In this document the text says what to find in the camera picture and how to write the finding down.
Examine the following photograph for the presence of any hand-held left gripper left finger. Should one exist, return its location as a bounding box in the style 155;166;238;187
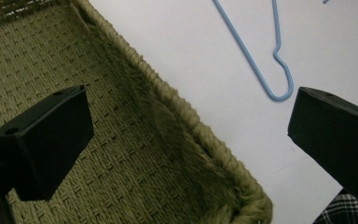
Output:
0;84;95;202

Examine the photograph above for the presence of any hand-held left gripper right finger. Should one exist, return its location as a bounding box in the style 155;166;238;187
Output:
287;86;358;200

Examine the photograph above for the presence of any woven straw basket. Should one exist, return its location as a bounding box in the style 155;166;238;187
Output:
0;0;274;224

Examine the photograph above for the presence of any black white plaid cloth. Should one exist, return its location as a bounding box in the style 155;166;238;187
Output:
311;188;358;224

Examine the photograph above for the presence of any light blue wire hanger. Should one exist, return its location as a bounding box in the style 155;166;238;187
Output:
212;0;331;103

